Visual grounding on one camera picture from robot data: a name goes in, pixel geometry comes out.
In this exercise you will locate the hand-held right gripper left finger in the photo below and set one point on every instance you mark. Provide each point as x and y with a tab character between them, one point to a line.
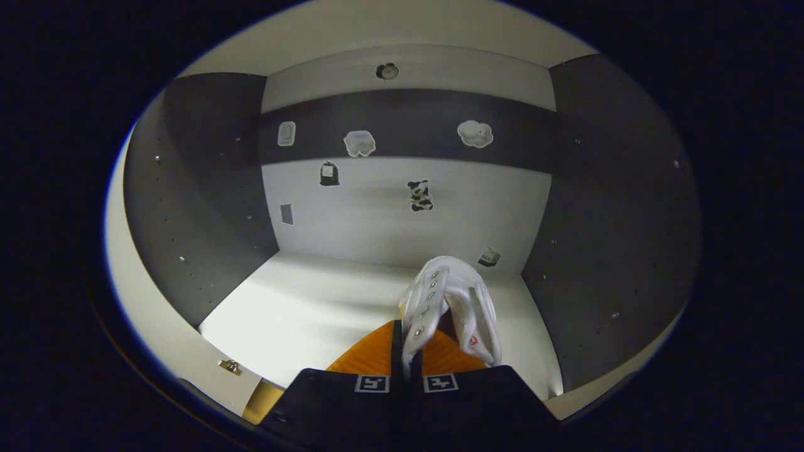
397	351

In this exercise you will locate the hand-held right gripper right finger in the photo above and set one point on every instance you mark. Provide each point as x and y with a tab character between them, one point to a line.
477	402

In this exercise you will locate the white canvas shoe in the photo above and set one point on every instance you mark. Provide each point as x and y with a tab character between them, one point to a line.
452	282

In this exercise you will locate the white shoe cabinet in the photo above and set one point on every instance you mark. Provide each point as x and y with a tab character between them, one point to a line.
377	220

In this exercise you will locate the metal door hinge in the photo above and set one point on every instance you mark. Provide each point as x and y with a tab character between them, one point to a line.
230	367

